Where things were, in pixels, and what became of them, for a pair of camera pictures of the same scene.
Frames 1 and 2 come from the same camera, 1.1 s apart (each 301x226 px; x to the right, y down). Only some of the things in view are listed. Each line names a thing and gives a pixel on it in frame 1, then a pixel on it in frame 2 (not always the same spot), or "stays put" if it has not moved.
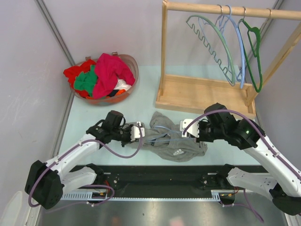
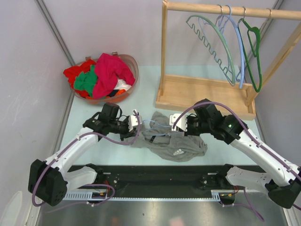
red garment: [72, 73] stays put
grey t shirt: [163, 137] stays put
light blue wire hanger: [153, 140] -> [158, 134]
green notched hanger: [213, 34] stays put
